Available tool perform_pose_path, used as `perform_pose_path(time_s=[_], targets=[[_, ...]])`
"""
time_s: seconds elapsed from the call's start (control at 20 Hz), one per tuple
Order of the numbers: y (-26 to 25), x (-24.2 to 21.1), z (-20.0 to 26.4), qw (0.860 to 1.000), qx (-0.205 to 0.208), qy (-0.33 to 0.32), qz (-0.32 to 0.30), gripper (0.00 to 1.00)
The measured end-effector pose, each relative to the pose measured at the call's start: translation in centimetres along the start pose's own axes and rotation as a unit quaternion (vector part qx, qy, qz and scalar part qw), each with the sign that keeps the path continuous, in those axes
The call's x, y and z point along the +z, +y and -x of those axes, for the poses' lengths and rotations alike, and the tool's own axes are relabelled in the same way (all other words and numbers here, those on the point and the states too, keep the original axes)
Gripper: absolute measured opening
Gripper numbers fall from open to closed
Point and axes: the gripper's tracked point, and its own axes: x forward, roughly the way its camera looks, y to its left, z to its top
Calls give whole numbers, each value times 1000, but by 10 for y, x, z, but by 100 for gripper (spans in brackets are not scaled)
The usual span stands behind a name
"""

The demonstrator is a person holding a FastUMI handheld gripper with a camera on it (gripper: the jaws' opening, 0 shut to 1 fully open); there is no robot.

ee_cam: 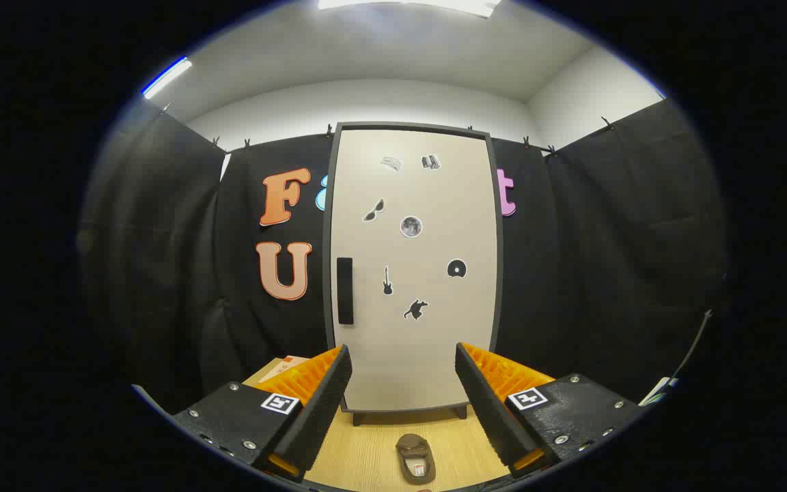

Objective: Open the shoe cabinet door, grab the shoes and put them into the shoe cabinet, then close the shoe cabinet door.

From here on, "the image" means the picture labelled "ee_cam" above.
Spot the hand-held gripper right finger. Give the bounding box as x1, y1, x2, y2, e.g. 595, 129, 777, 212
454, 342, 642, 480

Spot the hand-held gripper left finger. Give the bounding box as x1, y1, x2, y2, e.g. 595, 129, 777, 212
174, 344, 354, 484

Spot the brown fuzzy shoe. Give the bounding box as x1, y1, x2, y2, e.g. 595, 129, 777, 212
395, 433, 437, 486

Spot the beige shoe cabinet door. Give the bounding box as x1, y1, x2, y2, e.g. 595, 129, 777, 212
331, 128, 500, 413

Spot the black door handle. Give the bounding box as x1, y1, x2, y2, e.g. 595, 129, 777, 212
337, 258, 354, 325

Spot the dark grey shoe cabinet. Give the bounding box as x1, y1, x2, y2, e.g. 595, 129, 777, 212
322, 122, 506, 428

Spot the beige book with red print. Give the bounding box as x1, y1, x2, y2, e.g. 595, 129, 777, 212
258, 355, 311, 383

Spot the black backdrop cloth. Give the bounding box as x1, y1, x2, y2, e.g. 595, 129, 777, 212
79, 99, 729, 418

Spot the ceiling light strip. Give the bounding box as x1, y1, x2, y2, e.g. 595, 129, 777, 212
141, 57, 193, 100

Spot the ceiling light panel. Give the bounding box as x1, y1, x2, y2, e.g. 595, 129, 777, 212
317, 0, 501, 18

